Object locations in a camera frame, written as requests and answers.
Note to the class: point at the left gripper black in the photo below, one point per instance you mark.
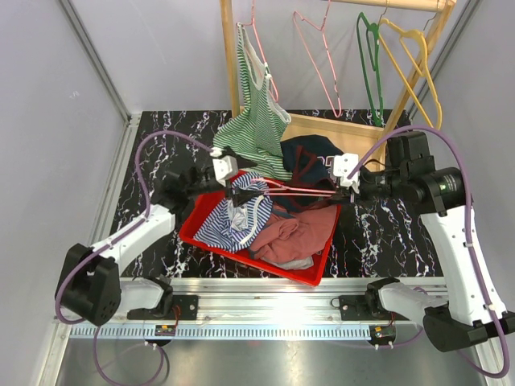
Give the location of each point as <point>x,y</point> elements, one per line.
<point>241,196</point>

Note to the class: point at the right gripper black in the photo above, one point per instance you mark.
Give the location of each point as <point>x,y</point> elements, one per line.
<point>361,192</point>

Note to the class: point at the pink wire hanger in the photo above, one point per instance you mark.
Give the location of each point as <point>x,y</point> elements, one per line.
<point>314,39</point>
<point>252,23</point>
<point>276,188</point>

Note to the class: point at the blue white striped tank top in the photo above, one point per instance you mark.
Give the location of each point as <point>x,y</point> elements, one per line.
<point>235,228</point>

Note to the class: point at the navy maroon tank top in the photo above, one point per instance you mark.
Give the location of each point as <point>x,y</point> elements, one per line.
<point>309,159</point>

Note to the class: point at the red tank top grey trim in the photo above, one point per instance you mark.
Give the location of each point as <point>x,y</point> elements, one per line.
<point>288,237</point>

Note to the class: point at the yellow plastic hanger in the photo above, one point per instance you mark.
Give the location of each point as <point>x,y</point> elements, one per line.
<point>418,46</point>

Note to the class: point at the green plastic hanger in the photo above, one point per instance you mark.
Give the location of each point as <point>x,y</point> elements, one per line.
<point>368,42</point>

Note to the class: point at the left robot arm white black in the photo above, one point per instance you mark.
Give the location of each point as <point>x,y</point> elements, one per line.
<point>90,280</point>

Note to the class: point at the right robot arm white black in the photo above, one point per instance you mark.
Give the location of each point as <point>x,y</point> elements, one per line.
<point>473,312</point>

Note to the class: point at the green white striped tank top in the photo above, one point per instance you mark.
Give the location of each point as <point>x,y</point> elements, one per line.
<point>256,132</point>

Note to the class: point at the red plastic tray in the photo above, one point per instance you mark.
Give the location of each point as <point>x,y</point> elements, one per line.
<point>205,203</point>

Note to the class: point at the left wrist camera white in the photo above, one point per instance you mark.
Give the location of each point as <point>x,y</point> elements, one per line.
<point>224,162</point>

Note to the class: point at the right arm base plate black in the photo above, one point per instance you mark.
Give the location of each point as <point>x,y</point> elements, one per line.
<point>356,307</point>

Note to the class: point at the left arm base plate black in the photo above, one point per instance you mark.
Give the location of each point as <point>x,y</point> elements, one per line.
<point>184,307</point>

